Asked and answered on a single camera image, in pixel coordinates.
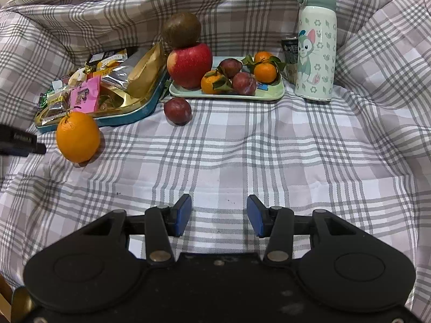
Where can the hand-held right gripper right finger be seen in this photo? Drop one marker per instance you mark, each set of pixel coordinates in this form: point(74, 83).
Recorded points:
point(256, 217)

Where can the small mandarin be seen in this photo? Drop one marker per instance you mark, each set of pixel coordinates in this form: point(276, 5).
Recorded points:
point(265, 73)
point(262, 56)

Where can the grey plaid blanket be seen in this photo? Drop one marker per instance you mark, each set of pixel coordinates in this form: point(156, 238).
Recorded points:
point(269, 148)

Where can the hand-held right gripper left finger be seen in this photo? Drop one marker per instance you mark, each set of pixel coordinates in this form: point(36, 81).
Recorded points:
point(183, 215)

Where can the large orange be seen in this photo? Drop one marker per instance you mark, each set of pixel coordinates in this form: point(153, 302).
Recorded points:
point(78, 137)

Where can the brown kiwi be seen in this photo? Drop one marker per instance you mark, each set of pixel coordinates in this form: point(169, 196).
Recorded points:
point(181, 28)

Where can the dark red plum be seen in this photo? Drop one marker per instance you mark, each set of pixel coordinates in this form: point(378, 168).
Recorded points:
point(244, 84)
point(230, 67)
point(177, 111)

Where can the teal tray of snacks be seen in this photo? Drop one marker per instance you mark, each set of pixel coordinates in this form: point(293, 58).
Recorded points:
point(84, 94)

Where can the mandarin with leaves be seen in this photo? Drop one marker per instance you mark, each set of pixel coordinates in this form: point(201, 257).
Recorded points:
point(210, 85)

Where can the cartoon cat water bottle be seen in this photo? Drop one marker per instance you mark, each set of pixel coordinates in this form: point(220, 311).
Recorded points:
point(316, 57)

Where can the dark drink can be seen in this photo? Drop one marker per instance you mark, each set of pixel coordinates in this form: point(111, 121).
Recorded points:
point(289, 52)

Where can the light green plate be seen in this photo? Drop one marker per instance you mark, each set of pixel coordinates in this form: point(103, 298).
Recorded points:
point(266, 92)

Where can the red apple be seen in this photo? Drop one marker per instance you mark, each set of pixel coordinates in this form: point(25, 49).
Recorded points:
point(188, 65)

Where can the teal tin tray with snacks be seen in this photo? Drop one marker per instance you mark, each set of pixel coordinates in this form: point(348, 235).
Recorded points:
point(141, 112)

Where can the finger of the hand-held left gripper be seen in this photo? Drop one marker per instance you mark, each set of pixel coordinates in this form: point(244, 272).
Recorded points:
point(20, 141)

